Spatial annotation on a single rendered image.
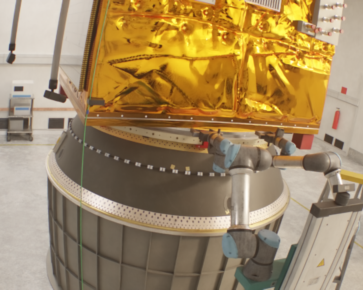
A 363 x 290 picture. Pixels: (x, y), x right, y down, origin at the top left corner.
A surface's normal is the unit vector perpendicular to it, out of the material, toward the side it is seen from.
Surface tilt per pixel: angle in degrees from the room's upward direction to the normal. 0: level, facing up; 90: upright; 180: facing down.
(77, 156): 62
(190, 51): 84
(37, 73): 90
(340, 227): 90
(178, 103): 89
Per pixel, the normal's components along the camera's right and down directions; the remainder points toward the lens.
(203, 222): 0.29, -0.45
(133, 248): -0.15, 0.29
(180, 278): 0.19, 0.33
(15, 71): 0.46, 0.35
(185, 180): 0.20, -0.15
